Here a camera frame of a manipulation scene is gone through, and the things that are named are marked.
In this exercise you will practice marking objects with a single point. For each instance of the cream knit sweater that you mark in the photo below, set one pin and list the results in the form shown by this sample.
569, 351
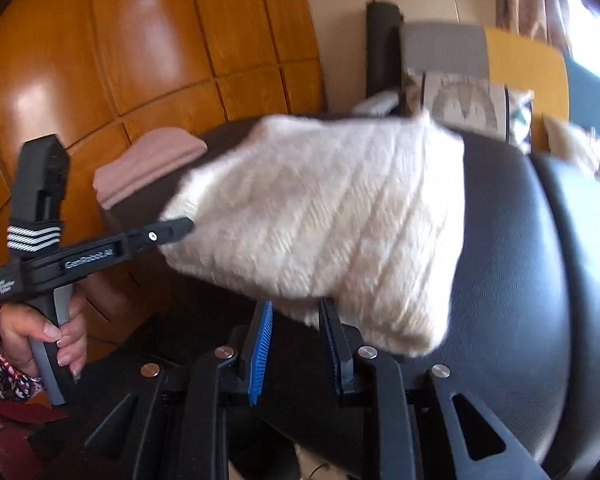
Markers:
330, 210

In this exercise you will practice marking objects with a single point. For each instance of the deer print cushion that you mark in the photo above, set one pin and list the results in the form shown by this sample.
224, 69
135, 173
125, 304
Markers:
585, 150

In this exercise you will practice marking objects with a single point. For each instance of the window behind sofa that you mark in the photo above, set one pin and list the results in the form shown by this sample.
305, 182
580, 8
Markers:
592, 30

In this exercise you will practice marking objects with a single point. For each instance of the black rolled mat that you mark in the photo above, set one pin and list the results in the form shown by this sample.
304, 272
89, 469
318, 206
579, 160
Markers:
380, 50

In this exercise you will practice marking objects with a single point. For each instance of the person's left hand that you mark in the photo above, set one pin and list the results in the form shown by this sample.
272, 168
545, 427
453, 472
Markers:
20, 325

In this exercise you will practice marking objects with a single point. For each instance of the grey yellow blue sofa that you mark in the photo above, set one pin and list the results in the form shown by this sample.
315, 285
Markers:
525, 60

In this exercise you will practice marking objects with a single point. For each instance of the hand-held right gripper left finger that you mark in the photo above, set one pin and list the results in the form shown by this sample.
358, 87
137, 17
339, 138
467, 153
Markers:
260, 355

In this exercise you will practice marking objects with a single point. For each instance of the tiger print cushion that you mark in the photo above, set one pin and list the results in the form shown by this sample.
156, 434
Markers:
465, 100

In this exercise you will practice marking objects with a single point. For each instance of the wooden wardrobe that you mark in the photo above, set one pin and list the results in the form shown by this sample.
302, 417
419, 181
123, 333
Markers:
130, 60

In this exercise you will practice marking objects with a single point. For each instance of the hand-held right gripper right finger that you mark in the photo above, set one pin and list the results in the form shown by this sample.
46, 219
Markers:
330, 350

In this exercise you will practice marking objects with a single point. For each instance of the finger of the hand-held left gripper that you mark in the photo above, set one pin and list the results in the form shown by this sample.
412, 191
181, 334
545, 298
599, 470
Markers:
160, 234

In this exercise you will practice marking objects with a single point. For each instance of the pink folded garment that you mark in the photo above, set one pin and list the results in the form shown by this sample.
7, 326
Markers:
150, 160

